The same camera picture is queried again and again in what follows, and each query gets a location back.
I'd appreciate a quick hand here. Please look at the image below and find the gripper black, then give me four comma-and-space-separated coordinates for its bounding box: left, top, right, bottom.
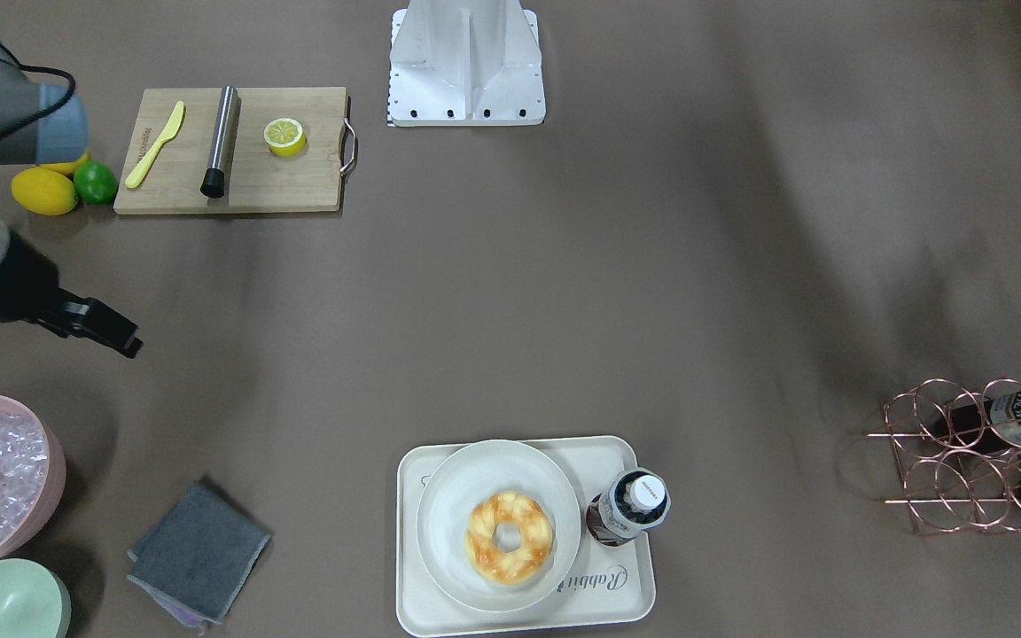
0, 233, 143, 359

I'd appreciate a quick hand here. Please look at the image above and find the white round plate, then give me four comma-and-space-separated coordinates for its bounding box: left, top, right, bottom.
415, 440, 582, 614

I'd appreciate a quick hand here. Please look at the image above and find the yellow glazed donut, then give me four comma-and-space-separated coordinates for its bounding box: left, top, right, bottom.
464, 490, 554, 586

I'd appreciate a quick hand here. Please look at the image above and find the dark tea bottle on tray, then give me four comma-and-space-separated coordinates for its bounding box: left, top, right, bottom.
585, 468, 672, 548

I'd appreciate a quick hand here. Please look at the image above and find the cream plastic tray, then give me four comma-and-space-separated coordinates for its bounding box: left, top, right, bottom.
394, 435, 657, 637

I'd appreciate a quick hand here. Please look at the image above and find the green lime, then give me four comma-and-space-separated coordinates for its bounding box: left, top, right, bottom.
72, 160, 119, 206

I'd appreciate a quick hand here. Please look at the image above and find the yellow plastic knife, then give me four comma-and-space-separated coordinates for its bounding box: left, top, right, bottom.
124, 100, 186, 190

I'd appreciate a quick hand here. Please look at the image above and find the steel muddler black cap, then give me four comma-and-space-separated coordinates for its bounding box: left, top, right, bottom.
199, 85, 242, 199

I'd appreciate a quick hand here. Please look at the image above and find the wooden cutting board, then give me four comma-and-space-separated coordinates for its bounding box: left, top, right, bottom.
113, 86, 356, 215

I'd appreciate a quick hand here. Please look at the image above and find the grey folded cloth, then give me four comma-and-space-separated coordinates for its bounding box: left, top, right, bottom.
127, 480, 271, 633

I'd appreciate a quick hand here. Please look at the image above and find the lemon half slice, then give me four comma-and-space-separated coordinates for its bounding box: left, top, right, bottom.
262, 117, 308, 157

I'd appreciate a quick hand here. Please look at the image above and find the mint green bowl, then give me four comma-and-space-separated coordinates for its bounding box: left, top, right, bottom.
0, 558, 72, 637

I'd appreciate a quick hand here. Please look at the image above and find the bottle in rack rear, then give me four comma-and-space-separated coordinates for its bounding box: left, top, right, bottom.
944, 391, 1021, 454

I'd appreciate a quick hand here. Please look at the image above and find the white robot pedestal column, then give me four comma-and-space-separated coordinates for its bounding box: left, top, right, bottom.
386, 1, 547, 127

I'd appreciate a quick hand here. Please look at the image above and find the copper wire bottle rack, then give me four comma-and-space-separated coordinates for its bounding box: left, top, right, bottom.
869, 378, 1021, 536

